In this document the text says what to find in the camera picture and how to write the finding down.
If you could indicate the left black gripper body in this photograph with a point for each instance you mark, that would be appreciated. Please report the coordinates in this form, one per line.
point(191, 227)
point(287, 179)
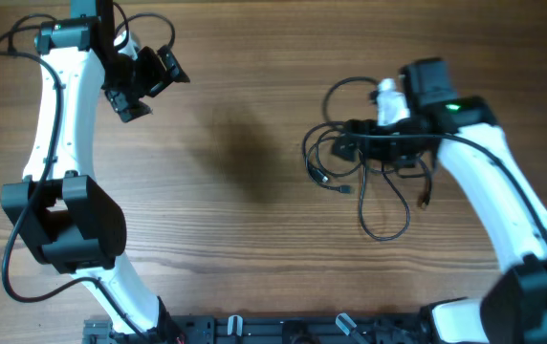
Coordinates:
point(134, 78)

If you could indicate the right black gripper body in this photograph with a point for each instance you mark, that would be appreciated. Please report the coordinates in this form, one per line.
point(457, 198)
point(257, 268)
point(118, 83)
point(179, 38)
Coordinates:
point(395, 148)

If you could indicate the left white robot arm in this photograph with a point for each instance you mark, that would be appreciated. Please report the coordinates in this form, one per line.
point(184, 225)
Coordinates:
point(58, 210)

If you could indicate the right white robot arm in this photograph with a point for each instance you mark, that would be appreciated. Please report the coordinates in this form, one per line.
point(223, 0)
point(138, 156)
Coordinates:
point(422, 112)

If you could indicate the black metal base rail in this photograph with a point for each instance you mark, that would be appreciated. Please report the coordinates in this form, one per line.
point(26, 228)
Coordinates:
point(388, 328)

